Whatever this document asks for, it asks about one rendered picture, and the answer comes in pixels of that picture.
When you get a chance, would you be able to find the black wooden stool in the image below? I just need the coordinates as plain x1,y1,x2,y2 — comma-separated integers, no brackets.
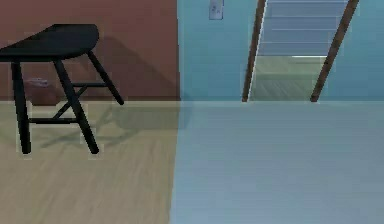
0,23,125,155

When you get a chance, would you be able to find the pale wall switch plate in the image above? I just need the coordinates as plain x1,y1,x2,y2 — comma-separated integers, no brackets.
208,0,225,21

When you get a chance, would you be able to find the brown door frame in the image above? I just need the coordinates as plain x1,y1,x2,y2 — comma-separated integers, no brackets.
241,0,361,103

